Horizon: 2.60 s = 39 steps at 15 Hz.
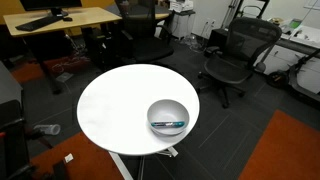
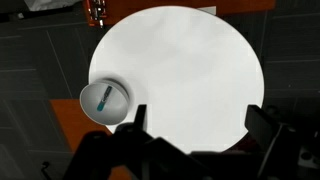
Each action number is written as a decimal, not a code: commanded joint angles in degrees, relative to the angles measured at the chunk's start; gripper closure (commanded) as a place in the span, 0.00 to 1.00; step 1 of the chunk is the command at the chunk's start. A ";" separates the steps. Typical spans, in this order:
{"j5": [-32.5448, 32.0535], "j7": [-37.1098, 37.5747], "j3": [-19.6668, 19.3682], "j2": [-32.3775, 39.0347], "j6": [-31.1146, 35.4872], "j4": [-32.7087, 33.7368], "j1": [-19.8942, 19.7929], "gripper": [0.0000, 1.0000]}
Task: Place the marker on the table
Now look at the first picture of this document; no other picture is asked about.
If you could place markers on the teal marker pen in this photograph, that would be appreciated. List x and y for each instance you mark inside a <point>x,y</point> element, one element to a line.
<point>168,124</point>

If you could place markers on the white bowl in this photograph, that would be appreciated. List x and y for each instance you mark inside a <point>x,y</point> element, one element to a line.
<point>167,110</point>

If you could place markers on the white round table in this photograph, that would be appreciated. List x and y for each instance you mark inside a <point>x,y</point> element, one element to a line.
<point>112,110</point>

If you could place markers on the wooden desk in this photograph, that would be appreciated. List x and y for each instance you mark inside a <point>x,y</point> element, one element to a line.
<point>49,42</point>

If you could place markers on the black mesh office chair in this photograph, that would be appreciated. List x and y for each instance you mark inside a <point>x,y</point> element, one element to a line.
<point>232,64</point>

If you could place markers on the clear plastic bottle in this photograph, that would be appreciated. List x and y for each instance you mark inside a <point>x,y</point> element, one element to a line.
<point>51,129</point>

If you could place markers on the black computer mouse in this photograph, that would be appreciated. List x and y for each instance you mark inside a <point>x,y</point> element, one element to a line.
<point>67,19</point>

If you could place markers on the black electric scooter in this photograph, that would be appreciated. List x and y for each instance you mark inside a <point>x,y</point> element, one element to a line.
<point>281,79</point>

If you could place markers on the black monitor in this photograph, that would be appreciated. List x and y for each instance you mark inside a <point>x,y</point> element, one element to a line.
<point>54,6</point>

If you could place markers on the white cabinet desk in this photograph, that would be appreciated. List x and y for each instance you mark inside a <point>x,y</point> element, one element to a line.
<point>294,44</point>

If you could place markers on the black keyboard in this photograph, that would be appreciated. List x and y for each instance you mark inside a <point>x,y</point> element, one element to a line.
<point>37,24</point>

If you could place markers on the black chair at left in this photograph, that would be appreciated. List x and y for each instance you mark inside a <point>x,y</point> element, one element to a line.
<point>14,156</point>

